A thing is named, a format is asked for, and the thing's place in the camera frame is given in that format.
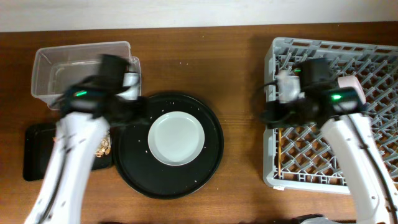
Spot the grey dishwasher rack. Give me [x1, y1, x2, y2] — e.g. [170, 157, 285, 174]
[262, 37, 397, 194]

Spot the black rectangular tray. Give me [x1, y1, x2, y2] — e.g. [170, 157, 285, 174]
[22, 123, 113, 182]

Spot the pink bowl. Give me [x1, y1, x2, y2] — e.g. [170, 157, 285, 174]
[337, 75, 366, 104]

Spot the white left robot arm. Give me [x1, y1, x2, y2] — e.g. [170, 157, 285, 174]
[25, 54, 147, 223]

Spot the grey plate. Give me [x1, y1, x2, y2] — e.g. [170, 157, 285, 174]
[147, 111, 205, 166]

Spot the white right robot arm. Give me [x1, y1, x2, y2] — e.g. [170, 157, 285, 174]
[260, 58, 397, 223]

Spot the clear plastic waste bin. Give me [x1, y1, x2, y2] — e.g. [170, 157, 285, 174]
[31, 41, 141, 110]

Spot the wooden chopstick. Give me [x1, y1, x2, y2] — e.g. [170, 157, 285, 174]
[278, 129, 282, 179]

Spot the peanut shells and rice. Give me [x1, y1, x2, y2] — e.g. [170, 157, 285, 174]
[95, 134, 111, 157]

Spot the round black serving tray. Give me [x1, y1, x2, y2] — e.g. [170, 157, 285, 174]
[113, 92, 224, 199]

